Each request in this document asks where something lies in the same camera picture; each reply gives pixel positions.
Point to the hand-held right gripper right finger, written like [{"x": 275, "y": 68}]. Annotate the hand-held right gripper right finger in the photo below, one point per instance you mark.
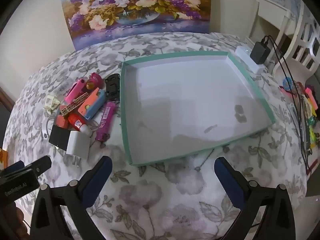
[{"x": 227, "y": 180}]

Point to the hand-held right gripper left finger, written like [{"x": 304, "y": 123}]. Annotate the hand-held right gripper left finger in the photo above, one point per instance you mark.
[{"x": 100, "y": 177}]

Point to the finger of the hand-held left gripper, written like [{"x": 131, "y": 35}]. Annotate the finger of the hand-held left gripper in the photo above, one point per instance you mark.
[{"x": 40, "y": 163}]

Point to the black cube adapter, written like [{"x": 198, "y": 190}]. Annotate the black cube adapter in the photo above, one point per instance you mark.
[{"x": 58, "y": 137}]

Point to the white plug adapter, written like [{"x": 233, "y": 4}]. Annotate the white plug adapter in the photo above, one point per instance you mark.
[{"x": 78, "y": 145}]

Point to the red glue tube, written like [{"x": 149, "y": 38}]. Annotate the red glue tube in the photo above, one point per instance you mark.
[{"x": 75, "y": 121}]

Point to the gold black patterned clip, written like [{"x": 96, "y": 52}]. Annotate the gold black patterned clip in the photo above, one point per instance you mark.
[{"x": 72, "y": 106}]

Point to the orange blue foam block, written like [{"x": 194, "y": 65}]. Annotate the orange blue foam block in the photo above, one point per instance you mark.
[{"x": 93, "y": 105}]

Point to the white tray teal rim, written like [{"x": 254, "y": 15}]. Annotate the white tray teal rim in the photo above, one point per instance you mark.
[{"x": 187, "y": 105}]

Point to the black hair clip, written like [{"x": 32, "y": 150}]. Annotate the black hair clip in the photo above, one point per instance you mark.
[{"x": 111, "y": 85}]

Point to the person's left hand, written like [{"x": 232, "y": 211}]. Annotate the person's left hand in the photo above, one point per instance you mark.
[{"x": 11, "y": 220}]

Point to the pile of colourful stationery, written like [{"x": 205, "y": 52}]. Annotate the pile of colourful stationery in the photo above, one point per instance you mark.
[{"x": 311, "y": 110}]

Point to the round blue badge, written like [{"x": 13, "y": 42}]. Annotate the round blue badge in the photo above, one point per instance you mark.
[{"x": 287, "y": 82}]

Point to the white power strip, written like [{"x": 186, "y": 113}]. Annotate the white power strip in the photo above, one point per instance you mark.
[{"x": 243, "y": 52}]

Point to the black charger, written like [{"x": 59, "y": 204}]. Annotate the black charger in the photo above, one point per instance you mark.
[{"x": 258, "y": 51}]

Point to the white lattice chair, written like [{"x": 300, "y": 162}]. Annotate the white lattice chair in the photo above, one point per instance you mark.
[{"x": 300, "y": 30}]

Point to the flower painting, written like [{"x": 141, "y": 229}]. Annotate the flower painting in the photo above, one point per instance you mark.
[{"x": 135, "y": 5}]

